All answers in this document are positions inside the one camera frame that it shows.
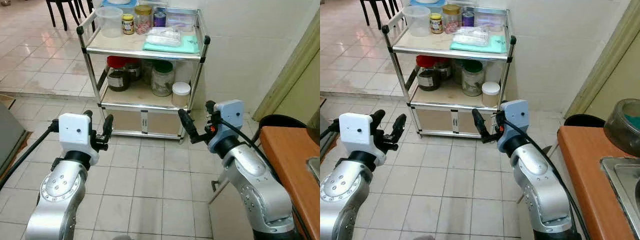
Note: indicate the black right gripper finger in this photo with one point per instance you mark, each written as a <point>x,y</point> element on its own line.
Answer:
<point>187,122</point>
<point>211,106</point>
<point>480,121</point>
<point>504,105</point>

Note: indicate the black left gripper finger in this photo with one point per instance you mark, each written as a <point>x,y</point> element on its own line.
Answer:
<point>399,126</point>
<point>88,114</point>
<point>378,117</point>
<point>108,125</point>

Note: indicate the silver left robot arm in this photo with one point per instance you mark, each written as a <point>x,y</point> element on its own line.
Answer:
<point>345,192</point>
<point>57,190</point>

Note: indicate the metal kitchen trolley rack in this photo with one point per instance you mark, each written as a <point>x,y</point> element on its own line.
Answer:
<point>140,52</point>
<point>450,52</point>

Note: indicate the wooden kitchen counter cabinet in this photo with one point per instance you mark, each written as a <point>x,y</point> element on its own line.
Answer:
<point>285,150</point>
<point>575,165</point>

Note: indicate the white-lid beige jar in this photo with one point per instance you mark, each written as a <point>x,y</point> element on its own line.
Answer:
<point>491,95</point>
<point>181,95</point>

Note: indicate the green-lid glass jar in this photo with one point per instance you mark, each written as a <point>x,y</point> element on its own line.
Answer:
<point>163,80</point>
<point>473,80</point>

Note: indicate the red-lid dark jar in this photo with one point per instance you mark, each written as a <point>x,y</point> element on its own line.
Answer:
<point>428,79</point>
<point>118,79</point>

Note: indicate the teal cloth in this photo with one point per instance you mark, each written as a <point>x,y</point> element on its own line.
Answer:
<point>189,46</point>
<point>496,46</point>

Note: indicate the dark-lid glass jar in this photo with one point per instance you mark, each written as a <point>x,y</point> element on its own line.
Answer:
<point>135,71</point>
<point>445,70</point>

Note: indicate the black round bin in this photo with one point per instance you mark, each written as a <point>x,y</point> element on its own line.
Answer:
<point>280,121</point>
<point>582,120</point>

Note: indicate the stainless steel sink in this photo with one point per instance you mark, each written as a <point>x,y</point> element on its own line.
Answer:
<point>625,190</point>
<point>315,170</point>

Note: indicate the clear plastic bag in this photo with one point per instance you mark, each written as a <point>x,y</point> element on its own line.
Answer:
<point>164,36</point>
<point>471,36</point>

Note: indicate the grey appliance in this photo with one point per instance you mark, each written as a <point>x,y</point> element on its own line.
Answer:
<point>10,135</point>

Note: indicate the clear lidded plastic box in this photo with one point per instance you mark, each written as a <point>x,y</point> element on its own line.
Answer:
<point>492,20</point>
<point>184,20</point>

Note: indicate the purple can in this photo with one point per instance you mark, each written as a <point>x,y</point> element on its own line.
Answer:
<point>159,20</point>
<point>468,20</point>

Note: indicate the clear plastic tub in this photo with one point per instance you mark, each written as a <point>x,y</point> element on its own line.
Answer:
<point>109,22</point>
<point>416,21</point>

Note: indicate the small yellow-lid jar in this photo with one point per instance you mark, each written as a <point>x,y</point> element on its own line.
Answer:
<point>436,24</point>
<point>128,25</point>

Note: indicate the gold-lid jar of pink sweets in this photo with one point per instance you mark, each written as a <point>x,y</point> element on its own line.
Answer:
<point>451,20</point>
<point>143,21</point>

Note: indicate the blue plastic container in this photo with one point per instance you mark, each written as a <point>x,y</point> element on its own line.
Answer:
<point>120,7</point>
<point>427,7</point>

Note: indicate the black chair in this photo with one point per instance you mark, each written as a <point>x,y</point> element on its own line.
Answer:
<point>59,6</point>
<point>372,5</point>

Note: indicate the grey bowl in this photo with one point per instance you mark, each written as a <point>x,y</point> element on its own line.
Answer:
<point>622,122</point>

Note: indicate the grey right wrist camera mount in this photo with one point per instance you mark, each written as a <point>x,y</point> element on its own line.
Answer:
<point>231,115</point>
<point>517,115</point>

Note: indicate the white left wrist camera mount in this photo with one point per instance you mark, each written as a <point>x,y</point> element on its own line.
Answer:
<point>356,130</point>
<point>75,131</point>

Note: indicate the olive door frame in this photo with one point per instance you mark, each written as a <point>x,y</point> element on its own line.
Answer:
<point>605,60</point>
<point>287,72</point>

